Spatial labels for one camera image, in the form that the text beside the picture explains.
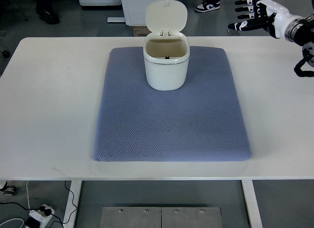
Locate black white sneaker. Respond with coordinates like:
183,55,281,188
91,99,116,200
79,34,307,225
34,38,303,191
195,1,220,13

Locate black silver robot right arm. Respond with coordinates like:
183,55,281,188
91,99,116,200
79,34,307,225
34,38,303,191
266,1,314,77

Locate white trash bin open lid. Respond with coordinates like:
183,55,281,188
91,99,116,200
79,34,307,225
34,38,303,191
143,0,190,91

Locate white right table leg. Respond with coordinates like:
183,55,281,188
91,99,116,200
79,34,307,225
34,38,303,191
241,180,262,228

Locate white cabinet pedestal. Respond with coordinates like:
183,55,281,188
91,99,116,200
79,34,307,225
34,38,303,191
107,0,156,27

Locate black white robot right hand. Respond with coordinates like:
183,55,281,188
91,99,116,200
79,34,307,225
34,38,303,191
228,0,289,31

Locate blue quilted mat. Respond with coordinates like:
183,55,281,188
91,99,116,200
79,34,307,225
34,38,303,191
93,46,252,162

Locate white power strip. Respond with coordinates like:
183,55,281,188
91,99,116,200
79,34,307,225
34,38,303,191
29,204,55,228

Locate metal floor plate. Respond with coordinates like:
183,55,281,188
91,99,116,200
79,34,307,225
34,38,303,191
100,207,223,228

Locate cardboard box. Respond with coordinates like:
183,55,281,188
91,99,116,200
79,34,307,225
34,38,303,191
133,26,151,37

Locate black power cable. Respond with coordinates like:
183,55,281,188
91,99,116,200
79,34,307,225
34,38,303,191
0,180,78,228

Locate caster wheel lower left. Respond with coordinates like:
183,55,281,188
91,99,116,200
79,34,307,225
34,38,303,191
0,180,17,196

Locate grey floor socket cover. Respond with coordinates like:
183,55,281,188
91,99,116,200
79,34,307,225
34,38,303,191
227,29,241,36

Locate black caster wheel left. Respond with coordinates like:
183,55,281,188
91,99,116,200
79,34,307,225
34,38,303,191
1,50,10,58

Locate white cable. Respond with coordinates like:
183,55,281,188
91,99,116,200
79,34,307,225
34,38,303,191
0,180,31,228

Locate person legs dark trousers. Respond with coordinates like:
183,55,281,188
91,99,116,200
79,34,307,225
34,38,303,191
36,0,60,25

